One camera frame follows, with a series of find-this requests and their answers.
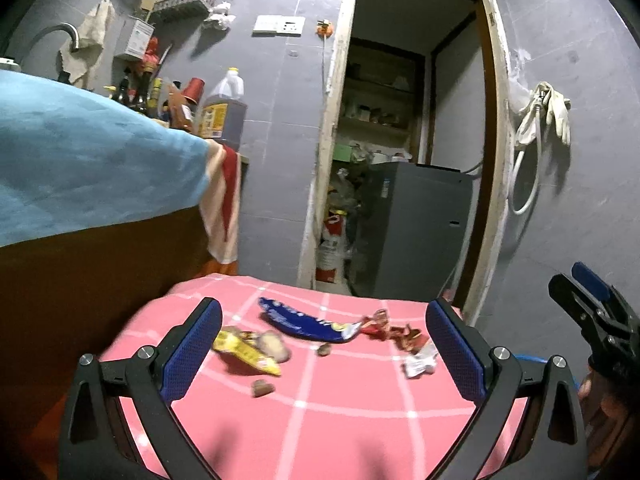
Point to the red cream striped cloth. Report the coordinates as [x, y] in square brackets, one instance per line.
[220, 204]

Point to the light blue towel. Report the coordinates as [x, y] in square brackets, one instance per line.
[72, 160]

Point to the brown wooden cabinet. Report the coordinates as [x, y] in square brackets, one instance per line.
[64, 299]

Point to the yellow snack wrapper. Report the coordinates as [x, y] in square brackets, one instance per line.
[231, 344]

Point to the small white wrapper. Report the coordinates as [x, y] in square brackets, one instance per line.
[422, 362]

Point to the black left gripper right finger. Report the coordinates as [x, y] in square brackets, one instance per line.
[463, 350]

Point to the red torn wrapper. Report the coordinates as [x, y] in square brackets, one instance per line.
[406, 338]

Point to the red paper cup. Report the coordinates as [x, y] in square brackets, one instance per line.
[194, 90]

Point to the beige hanging rag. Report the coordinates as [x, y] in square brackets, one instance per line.
[82, 64]

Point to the dark glass bottle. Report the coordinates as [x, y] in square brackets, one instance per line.
[145, 75]

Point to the white rubber glove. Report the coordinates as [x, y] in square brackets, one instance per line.
[548, 107]

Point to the white red sack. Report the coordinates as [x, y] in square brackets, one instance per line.
[332, 248]

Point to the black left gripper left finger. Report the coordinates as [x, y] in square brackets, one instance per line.
[184, 348]

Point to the small brown shell piece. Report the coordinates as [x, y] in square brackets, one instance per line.
[324, 350]

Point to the green box on shelf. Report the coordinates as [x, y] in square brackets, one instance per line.
[342, 152]

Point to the brown peel piece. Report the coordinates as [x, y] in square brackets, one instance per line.
[271, 344]

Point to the person's right hand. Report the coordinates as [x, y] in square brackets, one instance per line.
[609, 424]

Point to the white wall switch plate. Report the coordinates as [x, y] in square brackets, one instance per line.
[278, 25]

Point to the blue plastic basin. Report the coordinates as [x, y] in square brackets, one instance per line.
[532, 382]

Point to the pink checkered tablecloth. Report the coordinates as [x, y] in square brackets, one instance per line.
[352, 414]

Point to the brown nut shell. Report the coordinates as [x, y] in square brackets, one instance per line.
[261, 388]

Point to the wire wall rack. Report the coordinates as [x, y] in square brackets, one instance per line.
[165, 11]

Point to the blue snack wrapper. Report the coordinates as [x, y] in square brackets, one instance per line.
[298, 324]

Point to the orange wall hook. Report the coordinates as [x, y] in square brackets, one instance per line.
[324, 29]

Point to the large soy sauce jug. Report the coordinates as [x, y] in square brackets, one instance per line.
[222, 113]

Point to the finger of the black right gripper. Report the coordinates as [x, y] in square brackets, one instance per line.
[592, 283]
[585, 310]

